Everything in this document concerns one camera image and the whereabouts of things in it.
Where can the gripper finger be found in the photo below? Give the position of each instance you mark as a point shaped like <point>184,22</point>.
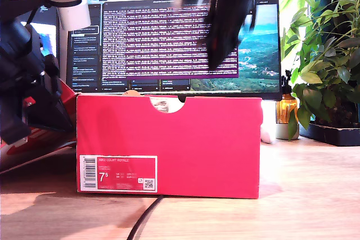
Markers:
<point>47,113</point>
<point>222,40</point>

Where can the red Nike shoebox lid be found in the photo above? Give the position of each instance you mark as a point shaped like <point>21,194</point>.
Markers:
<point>33,150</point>

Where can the white leather sneaker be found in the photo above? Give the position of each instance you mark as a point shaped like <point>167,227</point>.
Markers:
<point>161,105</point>

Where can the red Nike shoebox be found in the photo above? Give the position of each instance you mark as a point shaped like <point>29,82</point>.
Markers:
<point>174,144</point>

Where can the wide black computer monitor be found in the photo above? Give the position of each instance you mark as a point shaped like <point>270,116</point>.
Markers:
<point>140,40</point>

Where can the tan packing paper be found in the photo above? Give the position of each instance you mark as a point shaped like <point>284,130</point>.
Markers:
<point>131,93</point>

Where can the amber pump bottle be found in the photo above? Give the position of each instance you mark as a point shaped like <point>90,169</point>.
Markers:
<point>282,105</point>

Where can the small pale plant pot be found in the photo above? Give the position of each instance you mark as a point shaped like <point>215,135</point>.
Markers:
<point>281,131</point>

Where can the green leafy houseplant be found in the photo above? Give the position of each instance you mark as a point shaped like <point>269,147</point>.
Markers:
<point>332,63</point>

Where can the dark planter tray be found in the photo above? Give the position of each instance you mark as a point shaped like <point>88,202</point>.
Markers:
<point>329,136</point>

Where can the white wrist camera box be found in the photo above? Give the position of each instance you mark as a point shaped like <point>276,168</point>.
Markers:
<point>74,18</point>

